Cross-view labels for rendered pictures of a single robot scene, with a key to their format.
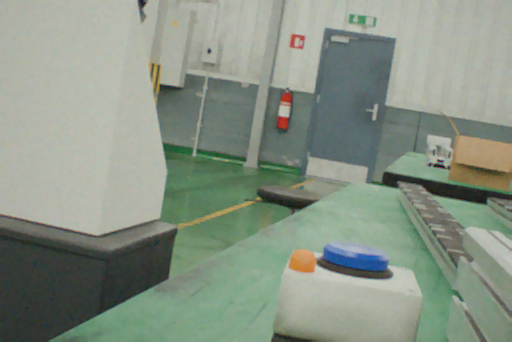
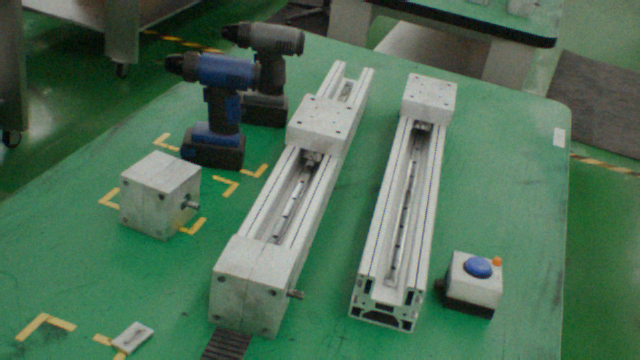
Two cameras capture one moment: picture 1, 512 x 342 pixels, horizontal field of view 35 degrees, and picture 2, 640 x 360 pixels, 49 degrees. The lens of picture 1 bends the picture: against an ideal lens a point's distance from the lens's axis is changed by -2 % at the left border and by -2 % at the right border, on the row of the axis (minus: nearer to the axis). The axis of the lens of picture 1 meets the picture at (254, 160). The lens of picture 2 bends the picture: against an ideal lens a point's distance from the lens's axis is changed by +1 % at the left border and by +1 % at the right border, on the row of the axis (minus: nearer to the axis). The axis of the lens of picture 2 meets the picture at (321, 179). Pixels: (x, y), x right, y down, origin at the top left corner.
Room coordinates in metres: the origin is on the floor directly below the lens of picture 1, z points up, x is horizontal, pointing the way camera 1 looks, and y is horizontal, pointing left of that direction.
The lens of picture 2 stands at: (1.40, -0.33, 1.48)
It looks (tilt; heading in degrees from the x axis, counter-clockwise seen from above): 31 degrees down; 180
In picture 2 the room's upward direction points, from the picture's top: 11 degrees clockwise
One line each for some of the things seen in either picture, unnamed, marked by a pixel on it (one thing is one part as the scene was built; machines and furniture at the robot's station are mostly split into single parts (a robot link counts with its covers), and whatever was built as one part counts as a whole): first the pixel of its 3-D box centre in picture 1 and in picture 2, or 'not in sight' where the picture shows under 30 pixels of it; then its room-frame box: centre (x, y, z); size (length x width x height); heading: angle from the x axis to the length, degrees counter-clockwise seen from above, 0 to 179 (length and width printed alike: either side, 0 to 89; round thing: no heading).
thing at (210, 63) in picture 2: not in sight; (202, 108); (0.22, -0.59, 0.89); 0.20 x 0.08 x 0.22; 97
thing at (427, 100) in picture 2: not in sight; (427, 104); (-0.05, -0.14, 0.87); 0.16 x 0.11 x 0.07; 174
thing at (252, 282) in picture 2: not in sight; (261, 287); (0.63, -0.39, 0.83); 0.12 x 0.09 x 0.10; 84
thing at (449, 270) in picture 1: (428, 218); not in sight; (1.28, -0.28, 0.79); 0.96 x 0.04 x 0.03; 174
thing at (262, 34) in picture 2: not in sight; (252, 71); (0.01, -0.53, 0.89); 0.20 x 0.08 x 0.22; 98
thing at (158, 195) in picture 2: not in sight; (166, 197); (0.45, -0.59, 0.83); 0.11 x 0.10 x 0.10; 74
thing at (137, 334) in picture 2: not in sight; (132, 338); (0.73, -0.54, 0.78); 0.05 x 0.03 x 0.01; 159
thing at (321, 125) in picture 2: not in sight; (322, 130); (0.18, -0.36, 0.87); 0.16 x 0.11 x 0.07; 174
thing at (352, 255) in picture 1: (354, 262); (478, 267); (0.49, -0.07, 0.84); 0.04 x 0.04 x 0.02
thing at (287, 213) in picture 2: not in sight; (317, 152); (0.18, -0.36, 0.82); 0.80 x 0.10 x 0.09; 174
